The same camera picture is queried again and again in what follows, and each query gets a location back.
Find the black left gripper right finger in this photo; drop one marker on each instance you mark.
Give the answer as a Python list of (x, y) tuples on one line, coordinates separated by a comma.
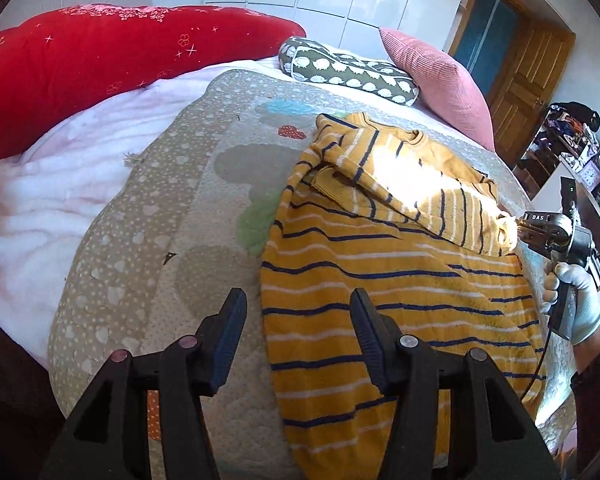
[(456, 416)]

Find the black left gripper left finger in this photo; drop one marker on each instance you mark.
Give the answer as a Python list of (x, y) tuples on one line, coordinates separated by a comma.
[(106, 434)]

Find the yellow striped knit sweater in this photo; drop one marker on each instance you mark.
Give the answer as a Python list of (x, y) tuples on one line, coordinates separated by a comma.
[(401, 216)]

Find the right hand in white glove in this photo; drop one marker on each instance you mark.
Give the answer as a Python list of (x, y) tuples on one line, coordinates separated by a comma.
[(586, 318)]

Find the cluttered dresser with clock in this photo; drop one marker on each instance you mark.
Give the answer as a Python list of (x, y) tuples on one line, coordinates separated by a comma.
[(565, 145)]

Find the dark maroon sleeve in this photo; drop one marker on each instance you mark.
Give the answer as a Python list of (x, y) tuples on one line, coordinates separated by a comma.
[(585, 386)]

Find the pink checked pillow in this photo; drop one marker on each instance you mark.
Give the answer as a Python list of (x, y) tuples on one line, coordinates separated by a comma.
[(445, 86)]

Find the brown wooden door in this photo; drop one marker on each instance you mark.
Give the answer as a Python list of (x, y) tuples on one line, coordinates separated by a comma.
[(517, 59)]

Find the beige patchwork quilt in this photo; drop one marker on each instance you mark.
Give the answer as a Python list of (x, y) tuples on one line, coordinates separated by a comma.
[(192, 222)]

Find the white pink fluffy blanket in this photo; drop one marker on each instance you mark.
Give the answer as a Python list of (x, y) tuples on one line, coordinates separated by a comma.
[(50, 194)]

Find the green patterned small pillow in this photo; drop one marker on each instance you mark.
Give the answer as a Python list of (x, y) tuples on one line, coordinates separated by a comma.
[(307, 60)]

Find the long red pillow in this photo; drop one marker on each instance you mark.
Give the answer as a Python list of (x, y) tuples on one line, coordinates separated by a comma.
[(64, 61)]

